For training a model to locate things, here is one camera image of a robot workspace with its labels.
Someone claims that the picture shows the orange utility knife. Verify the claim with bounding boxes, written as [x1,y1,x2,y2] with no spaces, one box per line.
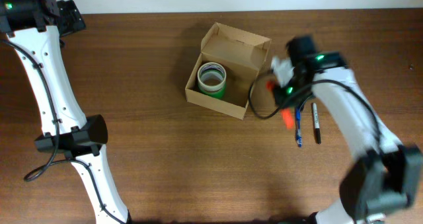
[266,81,295,129]

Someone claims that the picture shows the black permanent marker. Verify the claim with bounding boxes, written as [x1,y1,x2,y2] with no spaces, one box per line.
[312,103,321,144]

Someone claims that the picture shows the blue ballpoint pen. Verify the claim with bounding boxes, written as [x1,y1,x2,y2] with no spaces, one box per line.
[295,107,303,147]

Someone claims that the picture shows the brown cardboard box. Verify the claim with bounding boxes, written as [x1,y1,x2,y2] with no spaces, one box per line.
[185,22,272,120]

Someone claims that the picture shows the green tape roll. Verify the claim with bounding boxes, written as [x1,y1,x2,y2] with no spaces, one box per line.
[198,69,227,98]

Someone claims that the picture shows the white masking tape roll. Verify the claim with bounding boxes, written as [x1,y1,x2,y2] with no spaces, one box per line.
[197,62,227,93]

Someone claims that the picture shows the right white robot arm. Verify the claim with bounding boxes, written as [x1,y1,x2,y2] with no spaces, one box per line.
[272,36,422,223]

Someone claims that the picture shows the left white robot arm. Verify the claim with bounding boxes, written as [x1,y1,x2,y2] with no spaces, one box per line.
[1,0,132,223]

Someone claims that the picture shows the right black cable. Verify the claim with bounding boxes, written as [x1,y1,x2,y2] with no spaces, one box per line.
[247,70,383,152]

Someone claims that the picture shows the black cable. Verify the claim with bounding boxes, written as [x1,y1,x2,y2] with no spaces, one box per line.
[0,38,126,224]
[247,70,383,152]

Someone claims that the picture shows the left black cable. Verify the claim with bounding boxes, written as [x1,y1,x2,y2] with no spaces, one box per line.
[0,38,126,224]

